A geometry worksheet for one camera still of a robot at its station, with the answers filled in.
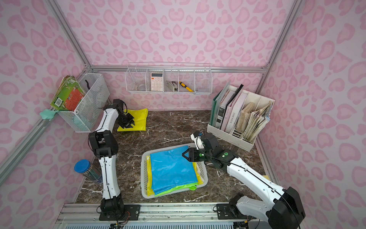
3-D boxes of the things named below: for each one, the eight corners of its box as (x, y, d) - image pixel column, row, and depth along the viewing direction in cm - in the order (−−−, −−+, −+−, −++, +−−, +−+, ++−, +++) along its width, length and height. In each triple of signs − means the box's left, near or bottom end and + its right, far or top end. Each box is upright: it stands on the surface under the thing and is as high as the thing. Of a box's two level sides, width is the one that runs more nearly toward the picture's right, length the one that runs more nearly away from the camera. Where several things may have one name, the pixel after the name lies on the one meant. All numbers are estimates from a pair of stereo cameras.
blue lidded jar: (92, 183, 84) (71, 171, 69) (97, 173, 88) (77, 159, 73) (104, 183, 84) (86, 171, 69) (108, 173, 88) (91, 159, 73)
